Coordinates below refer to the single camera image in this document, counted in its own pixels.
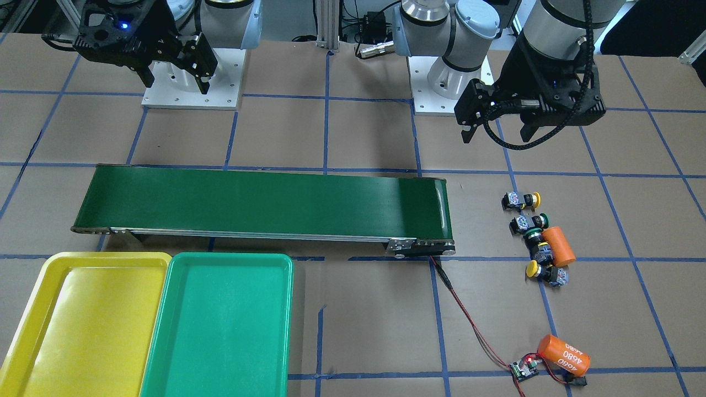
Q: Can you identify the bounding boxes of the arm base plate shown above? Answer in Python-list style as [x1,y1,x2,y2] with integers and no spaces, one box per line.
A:
[408,56,494,116]
[141,48,248,111]

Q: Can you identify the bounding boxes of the plain orange cylinder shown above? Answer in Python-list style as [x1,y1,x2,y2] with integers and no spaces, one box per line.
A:
[542,226,577,268]

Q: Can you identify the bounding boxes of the green conveyor belt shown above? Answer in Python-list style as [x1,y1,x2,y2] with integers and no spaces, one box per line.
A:
[71,165,456,258]

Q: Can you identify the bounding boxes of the small green controller board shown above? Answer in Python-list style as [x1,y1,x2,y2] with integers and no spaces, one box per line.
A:
[509,358,539,382]

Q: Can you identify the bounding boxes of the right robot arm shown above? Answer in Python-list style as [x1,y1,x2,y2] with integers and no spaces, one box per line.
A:
[72,1,262,94]

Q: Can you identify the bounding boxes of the green plastic tray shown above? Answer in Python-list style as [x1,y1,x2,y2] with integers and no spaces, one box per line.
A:
[140,252,293,396]

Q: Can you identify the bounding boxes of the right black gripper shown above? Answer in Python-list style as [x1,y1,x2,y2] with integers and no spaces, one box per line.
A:
[73,1,218,95]

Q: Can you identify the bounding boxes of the orange cylinder marked 4680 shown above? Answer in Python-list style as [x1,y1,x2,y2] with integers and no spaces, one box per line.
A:
[537,334,592,377]

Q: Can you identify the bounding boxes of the yellow plastic tray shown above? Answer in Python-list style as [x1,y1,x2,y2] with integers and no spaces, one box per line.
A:
[2,252,172,396]

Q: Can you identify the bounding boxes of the aluminium frame post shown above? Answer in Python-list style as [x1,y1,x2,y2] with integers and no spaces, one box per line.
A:
[314,1,342,53]

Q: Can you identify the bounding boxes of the yellow push button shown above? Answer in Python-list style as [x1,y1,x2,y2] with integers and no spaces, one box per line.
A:
[501,191,542,211]
[525,260,569,287]

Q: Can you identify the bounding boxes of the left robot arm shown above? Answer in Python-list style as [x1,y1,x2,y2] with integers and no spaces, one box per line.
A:
[393,1,623,151]

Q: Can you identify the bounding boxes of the green push button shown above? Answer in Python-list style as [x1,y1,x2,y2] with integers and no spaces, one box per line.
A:
[509,213,550,235]
[523,228,554,266]

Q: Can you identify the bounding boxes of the red black power cable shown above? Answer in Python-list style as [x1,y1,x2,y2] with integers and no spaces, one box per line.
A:
[429,256,587,397]

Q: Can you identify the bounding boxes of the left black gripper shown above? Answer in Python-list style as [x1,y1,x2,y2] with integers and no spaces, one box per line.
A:
[454,34,588,144]

